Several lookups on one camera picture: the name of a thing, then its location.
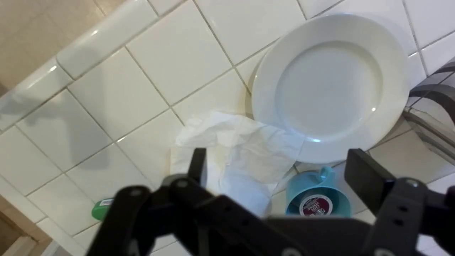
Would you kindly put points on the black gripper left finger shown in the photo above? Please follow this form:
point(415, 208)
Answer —
point(205, 225)

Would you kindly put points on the white tissue paper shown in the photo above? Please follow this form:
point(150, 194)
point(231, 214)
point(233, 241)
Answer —
point(245, 160)

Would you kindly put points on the white ceramic plate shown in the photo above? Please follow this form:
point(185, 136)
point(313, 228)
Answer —
point(336, 83)

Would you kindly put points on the teal measuring cup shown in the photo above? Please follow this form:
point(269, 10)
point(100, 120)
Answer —
point(314, 194)

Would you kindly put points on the green long lighter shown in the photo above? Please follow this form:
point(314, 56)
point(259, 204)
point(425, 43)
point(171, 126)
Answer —
point(101, 208)

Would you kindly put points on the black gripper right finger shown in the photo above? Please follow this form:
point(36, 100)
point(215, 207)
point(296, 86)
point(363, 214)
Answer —
point(404, 210)

